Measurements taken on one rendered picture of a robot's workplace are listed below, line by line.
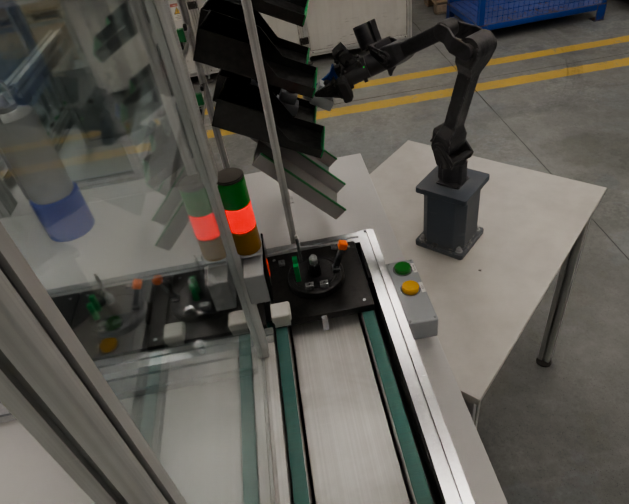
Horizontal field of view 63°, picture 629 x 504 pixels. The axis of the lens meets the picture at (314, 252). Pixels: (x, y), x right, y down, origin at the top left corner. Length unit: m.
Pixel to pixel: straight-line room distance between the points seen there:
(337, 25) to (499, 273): 4.10
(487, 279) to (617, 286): 1.42
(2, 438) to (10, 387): 1.17
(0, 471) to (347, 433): 0.76
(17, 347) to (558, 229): 1.50
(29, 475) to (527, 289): 1.23
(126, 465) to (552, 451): 1.94
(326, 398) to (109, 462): 0.84
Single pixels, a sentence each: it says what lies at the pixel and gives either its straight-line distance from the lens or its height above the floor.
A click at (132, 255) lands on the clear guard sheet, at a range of 0.41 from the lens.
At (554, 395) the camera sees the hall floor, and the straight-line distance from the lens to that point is 2.29.
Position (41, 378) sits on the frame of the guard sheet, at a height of 1.68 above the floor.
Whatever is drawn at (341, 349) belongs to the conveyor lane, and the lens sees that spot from 1.19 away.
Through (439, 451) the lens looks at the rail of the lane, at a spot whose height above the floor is 0.96.
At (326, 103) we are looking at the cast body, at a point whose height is 1.24.
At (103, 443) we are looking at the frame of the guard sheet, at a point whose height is 1.62.
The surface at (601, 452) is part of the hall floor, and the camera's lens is 2.21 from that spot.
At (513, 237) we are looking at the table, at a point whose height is 0.86.
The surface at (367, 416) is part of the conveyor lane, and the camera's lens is 1.09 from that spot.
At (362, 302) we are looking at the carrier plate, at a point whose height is 0.97.
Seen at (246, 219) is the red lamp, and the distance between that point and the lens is 0.88.
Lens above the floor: 1.84
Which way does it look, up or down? 40 degrees down
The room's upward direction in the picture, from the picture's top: 10 degrees counter-clockwise
